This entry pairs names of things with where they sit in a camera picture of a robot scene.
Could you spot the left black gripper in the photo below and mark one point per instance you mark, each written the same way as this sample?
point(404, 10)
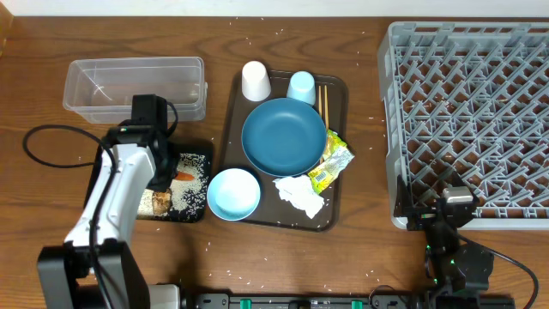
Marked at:
point(163, 184)

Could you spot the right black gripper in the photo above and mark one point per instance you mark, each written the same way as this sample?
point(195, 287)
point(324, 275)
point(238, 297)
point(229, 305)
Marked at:
point(422, 215)

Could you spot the orange carrot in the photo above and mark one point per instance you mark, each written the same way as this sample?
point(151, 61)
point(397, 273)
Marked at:
point(184, 177)

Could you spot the foil snack wrapper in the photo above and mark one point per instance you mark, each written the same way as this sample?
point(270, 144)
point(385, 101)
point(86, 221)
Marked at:
point(335, 159)

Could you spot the white tissue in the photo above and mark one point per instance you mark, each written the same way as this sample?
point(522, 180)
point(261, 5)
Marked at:
point(298, 191)

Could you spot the light blue bowl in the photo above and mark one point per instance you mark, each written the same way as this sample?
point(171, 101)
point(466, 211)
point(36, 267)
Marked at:
point(233, 194)

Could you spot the dark blue plate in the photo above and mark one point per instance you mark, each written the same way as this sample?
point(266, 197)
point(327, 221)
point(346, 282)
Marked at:
point(283, 137)

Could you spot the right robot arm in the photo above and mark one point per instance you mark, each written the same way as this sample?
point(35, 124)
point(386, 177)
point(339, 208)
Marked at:
point(460, 271)

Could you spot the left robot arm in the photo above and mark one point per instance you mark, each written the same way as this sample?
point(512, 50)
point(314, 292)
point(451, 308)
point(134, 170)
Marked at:
point(94, 267)

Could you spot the black waste tray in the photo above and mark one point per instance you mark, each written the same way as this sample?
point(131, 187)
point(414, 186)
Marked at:
point(195, 146)

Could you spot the grey dishwasher rack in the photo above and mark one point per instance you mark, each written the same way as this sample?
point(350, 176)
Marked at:
point(469, 98)

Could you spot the clear plastic bin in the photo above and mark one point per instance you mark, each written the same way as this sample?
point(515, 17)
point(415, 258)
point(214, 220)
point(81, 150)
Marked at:
point(101, 90)

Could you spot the brown food scrap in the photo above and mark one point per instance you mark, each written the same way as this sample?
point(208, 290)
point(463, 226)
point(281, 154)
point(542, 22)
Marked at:
point(161, 202)

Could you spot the white rice pile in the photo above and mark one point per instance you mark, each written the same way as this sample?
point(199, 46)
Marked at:
point(188, 197)

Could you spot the white plastic cup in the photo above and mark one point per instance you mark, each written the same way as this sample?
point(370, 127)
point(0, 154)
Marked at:
point(255, 81)

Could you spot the dark brown serving tray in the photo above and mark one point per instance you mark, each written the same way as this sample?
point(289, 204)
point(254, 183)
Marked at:
point(273, 211)

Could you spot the left wooden chopstick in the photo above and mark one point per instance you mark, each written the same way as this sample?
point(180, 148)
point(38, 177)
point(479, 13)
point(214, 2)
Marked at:
point(320, 109)

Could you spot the wooden chopstick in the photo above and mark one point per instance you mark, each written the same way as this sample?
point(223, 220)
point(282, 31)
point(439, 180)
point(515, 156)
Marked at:
point(326, 106)
point(320, 109)

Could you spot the right wooden chopstick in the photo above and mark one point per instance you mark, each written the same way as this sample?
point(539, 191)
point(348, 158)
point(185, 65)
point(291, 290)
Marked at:
point(326, 106)

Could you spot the light blue plastic cup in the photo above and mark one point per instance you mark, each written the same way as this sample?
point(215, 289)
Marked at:
point(302, 87)

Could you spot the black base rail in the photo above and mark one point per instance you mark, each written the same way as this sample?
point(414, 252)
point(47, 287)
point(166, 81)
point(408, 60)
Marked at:
point(379, 301)

